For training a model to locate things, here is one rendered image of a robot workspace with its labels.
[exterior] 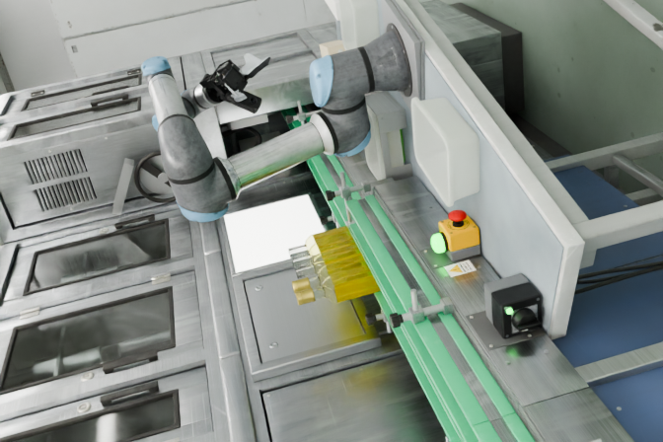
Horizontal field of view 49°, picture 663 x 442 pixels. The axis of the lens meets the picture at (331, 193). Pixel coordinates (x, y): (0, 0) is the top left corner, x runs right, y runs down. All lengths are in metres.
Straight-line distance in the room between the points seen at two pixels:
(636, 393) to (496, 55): 1.87
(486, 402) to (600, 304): 0.35
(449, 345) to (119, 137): 1.70
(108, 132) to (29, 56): 3.35
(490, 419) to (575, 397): 0.14
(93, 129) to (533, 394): 1.93
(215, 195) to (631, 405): 1.00
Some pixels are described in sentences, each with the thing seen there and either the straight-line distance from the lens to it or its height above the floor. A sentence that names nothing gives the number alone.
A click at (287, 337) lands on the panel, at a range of 1.96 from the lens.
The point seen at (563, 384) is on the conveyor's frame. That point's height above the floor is 0.79.
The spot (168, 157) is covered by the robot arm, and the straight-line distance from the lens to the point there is 1.72.
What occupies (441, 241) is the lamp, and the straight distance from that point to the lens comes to 1.62.
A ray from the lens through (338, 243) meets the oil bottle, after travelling 2.00.
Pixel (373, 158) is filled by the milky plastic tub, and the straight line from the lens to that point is 2.19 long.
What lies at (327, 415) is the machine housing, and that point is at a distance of 1.77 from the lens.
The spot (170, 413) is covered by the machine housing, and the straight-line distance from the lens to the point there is 1.92.
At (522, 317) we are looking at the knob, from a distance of 1.38.
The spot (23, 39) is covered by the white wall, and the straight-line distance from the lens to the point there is 6.04.
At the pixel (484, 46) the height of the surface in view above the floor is 0.17.
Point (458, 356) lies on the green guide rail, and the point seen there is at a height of 0.92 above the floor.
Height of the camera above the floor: 1.25
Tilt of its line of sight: 7 degrees down
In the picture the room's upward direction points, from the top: 104 degrees counter-clockwise
